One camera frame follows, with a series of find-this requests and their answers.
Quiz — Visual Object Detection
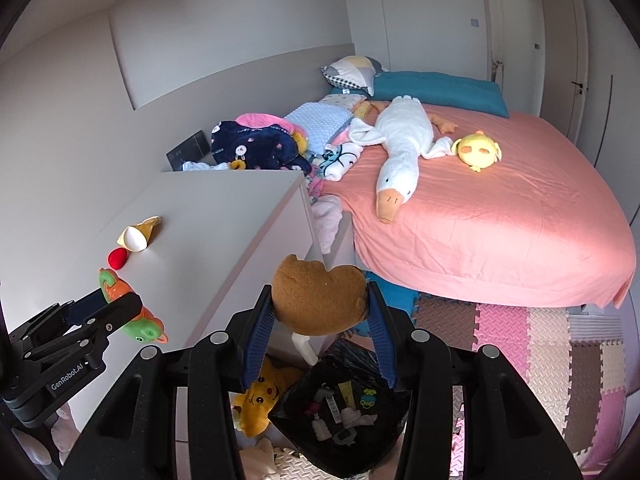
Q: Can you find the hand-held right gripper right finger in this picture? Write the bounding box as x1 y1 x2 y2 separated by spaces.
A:
366 281 583 480

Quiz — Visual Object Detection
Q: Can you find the navy printed blanket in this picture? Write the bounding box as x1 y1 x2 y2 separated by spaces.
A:
210 120 314 176

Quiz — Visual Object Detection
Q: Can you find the white foam edge guard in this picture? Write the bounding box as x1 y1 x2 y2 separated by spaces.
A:
292 332 319 365

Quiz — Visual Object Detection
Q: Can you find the checked patchwork pillow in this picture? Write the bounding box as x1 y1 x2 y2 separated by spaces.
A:
321 56 389 97

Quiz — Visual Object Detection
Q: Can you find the teal pillow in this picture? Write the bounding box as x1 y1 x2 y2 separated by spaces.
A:
372 71 510 120

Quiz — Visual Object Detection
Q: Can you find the cream plush toy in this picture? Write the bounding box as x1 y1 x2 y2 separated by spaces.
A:
239 437 282 480

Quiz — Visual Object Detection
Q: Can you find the white dresser cabinet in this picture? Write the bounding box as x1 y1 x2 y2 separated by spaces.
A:
0 170 357 480

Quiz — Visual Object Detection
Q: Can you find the light blue dotted blanket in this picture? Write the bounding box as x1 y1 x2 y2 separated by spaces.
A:
285 102 354 154

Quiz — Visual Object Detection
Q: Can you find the green and orange plush toy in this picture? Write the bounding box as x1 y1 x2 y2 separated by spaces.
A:
97 267 170 346

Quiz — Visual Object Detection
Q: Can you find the bed with pink sheet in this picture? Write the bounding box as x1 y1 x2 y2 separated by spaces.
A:
310 94 634 311

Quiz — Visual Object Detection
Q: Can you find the ice cream cone toy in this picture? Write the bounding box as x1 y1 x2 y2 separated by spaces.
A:
117 215 162 252

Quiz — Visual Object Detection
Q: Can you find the yellow mouse plush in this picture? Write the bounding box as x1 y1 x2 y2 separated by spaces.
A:
231 355 302 438

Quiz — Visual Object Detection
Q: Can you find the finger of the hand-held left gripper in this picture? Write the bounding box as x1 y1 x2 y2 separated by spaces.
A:
7 287 108 349
22 291 144 362

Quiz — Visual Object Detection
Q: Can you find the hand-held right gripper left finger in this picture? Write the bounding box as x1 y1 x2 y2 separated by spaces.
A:
60 284 275 480

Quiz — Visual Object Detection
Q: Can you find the black trash bag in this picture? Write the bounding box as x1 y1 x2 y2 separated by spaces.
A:
270 339 414 479

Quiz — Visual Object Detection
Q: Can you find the white goose plush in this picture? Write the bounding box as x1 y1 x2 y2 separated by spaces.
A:
348 96 459 226

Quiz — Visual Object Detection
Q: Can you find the yellow chick plush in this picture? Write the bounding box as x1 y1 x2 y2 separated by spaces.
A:
451 130 503 174

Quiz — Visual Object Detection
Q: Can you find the dark wall switch panel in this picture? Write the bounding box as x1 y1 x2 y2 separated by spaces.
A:
166 130 211 171

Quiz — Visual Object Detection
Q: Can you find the person's left hand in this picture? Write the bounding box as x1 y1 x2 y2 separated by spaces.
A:
17 402 78 467

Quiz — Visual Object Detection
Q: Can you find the brown plush toy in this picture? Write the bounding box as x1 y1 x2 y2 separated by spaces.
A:
271 254 370 337

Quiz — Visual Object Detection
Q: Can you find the pale pink cloth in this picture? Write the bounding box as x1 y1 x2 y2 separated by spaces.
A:
312 195 344 256

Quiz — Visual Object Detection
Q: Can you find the white cartoon print cloth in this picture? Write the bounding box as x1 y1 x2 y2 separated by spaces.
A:
315 141 365 182

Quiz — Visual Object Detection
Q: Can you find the white door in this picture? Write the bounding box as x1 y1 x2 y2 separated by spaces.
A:
480 0 547 118

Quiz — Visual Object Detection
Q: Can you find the pink fleece blanket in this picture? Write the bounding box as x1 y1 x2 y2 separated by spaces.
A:
235 112 287 129

